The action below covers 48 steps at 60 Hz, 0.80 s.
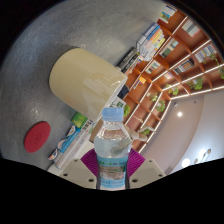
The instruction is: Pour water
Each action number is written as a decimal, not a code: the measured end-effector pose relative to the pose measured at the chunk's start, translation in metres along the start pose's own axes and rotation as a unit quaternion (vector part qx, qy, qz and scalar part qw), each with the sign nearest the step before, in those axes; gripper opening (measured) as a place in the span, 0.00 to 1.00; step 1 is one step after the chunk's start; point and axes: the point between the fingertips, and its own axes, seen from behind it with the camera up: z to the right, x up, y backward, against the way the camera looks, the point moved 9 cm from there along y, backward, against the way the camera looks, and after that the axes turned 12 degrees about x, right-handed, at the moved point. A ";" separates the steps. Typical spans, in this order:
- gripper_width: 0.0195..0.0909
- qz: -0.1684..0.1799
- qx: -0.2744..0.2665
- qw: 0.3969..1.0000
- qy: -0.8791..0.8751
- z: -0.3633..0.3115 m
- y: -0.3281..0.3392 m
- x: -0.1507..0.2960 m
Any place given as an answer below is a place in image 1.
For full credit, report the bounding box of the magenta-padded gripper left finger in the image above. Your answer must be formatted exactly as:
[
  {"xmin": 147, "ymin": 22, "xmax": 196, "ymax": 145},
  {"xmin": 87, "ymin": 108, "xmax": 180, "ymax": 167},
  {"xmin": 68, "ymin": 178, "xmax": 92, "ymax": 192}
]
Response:
[{"xmin": 58, "ymin": 148, "xmax": 99, "ymax": 190}]

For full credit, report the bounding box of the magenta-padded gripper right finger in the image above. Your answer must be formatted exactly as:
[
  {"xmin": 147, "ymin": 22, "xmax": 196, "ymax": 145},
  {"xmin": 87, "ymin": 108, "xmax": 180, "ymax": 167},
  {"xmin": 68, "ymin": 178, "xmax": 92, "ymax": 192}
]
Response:
[{"xmin": 127, "ymin": 148, "xmax": 167, "ymax": 190}]

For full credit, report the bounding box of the clear blue-capped water bottle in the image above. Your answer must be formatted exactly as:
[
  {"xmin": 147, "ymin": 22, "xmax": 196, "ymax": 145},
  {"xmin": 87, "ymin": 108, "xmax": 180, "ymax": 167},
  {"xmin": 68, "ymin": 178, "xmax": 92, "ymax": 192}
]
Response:
[{"xmin": 93, "ymin": 107, "xmax": 133, "ymax": 191}]

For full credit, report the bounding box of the ceiling chandelier lamp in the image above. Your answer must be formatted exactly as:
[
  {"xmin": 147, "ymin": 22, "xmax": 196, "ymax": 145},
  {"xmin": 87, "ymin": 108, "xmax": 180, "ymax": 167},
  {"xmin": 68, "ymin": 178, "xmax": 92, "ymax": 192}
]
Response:
[{"xmin": 181, "ymin": 148, "xmax": 213, "ymax": 169}]

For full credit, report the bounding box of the green box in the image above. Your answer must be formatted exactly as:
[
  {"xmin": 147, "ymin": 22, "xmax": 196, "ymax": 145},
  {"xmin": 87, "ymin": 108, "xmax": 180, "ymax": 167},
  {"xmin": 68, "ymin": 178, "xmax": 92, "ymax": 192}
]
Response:
[{"xmin": 70, "ymin": 112, "xmax": 89, "ymax": 129}]

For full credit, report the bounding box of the flat round red coaster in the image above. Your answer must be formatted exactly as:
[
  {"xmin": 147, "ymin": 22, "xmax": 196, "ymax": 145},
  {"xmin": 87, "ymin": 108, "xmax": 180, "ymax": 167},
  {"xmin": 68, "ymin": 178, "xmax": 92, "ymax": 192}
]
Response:
[{"xmin": 23, "ymin": 121, "xmax": 52, "ymax": 154}]

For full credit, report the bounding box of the white and green carton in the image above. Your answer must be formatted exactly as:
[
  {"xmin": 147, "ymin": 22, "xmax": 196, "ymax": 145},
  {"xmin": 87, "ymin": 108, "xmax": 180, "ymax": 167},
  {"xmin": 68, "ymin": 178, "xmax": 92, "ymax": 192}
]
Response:
[{"xmin": 109, "ymin": 96, "xmax": 127, "ymax": 109}]

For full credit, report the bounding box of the dark chair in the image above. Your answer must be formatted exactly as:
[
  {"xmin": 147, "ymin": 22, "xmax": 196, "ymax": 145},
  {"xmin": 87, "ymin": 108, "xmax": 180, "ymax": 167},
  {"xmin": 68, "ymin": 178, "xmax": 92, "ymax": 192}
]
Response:
[{"xmin": 117, "ymin": 84, "xmax": 129, "ymax": 100}]

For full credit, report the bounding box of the cream cup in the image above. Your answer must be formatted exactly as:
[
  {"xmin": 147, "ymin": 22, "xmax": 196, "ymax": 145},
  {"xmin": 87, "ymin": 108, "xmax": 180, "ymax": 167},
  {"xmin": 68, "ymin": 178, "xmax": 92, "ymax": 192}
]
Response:
[{"xmin": 48, "ymin": 47, "xmax": 129, "ymax": 123}]

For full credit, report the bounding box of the stack of dark books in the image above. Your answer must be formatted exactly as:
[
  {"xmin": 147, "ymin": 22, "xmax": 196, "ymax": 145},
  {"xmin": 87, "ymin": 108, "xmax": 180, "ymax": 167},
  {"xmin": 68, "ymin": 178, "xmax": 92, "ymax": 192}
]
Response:
[{"xmin": 115, "ymin": 47, "xmax": 145, "ymax": 75}]

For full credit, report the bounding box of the wooden wall shelf unit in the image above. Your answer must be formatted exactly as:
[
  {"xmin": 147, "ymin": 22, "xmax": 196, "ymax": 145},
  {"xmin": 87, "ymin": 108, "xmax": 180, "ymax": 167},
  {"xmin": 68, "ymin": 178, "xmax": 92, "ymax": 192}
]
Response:
[{"xmin": 121, "ymin": 3, "xmax": 224, "ymax": 154}]

